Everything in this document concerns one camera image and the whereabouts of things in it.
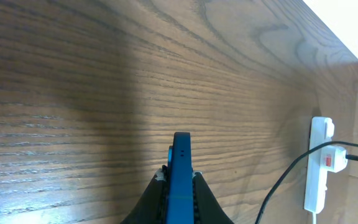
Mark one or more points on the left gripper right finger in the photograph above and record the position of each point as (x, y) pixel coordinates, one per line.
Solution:
(207, 210)

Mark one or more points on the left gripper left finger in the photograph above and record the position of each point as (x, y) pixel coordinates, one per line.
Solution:
(150, 207)

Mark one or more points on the blue Samsung Galaxy smartphone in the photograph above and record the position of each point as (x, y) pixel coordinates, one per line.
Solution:
(180, 208)

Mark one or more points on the white USB charger plug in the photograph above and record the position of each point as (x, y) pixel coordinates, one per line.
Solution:
(333, 158)

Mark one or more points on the white power strip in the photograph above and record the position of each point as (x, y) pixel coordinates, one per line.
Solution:
(322, 130)

